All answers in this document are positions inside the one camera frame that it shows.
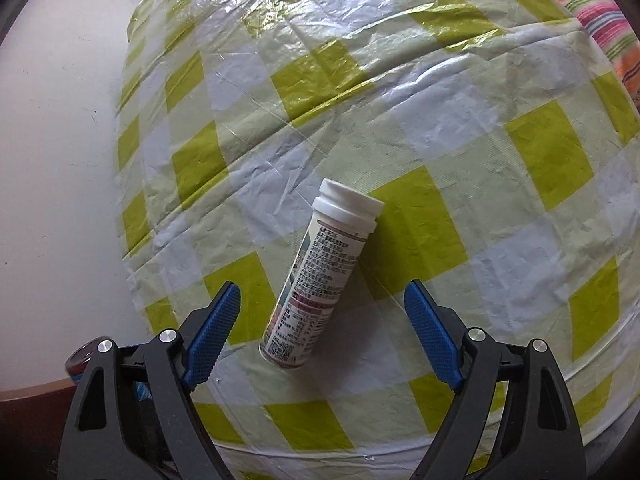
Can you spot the white tablet tube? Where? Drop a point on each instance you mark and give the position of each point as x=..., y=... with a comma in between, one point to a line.
x=315, y=280

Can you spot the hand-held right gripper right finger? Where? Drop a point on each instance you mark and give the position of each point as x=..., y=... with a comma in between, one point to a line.
x=430, y=332

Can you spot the striped bed sheet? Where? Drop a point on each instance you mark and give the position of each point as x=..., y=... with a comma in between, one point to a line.
x=610, y=25

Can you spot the green checked plastic tablecloth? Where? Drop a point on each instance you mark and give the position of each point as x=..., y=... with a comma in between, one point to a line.
x=450, y=200

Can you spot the dark round can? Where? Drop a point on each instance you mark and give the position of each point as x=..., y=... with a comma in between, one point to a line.
x=81, y=360

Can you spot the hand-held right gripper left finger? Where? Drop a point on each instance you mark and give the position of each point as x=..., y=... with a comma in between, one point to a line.
x=212, y=332

